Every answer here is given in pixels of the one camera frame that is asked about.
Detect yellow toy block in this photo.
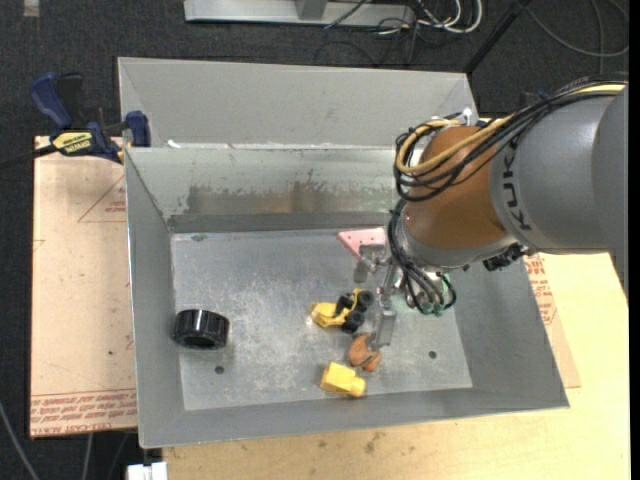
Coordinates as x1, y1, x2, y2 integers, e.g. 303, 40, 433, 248
319, 361, 368, 400

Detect grey metal bin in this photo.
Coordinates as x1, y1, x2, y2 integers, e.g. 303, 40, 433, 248
117, 56, 571, 450

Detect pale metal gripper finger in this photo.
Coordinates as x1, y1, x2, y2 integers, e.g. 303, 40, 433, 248
374, 310, 398, 346
352, 245, 387, 284

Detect black ribbed ring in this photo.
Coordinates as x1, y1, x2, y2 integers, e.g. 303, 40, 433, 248
171, 308, 232, 351

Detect yellow toy vehicle black wheels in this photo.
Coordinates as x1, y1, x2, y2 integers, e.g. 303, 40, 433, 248
309, 287, 376, 335

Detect brown cardboard board red print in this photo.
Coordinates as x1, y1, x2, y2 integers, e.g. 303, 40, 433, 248
29, 135, 583, 440

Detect pink flat piece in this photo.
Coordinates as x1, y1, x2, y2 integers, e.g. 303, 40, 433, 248
335, 226, 389, 260

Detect orange-brown toy food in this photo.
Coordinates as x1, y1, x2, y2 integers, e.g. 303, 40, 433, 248
347, 332, 384, 374

